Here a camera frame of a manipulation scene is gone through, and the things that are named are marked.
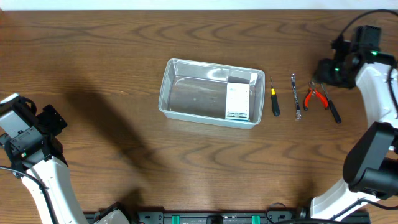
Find black mounting rail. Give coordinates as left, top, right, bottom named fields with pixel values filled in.
left=83, top=210, right=371, bottom=224

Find white blue cardboard box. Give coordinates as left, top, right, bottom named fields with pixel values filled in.
left=225, top=83, right=250, bottom=121

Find silver wrench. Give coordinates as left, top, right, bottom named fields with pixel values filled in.
left=290, top=73, right=302, bottom=120

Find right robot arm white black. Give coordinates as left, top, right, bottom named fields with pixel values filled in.
left=303, top=39, right=397, bottom=222

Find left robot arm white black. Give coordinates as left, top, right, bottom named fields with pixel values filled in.
left=1, top=95, right=131, bottom=223

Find clear plastic container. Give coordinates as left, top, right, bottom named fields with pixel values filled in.
left=158, top=58, right=266, bottom=129

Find black yellow screwdriver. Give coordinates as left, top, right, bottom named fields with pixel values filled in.
left=270, top=77, right=280, bottom=116

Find red handled pliers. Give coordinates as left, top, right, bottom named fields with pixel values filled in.
left=303, top=80, right=330, bottom=111

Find small hammer black handle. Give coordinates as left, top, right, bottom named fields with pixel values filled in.
left=320, top=84, right=341, bottom=124

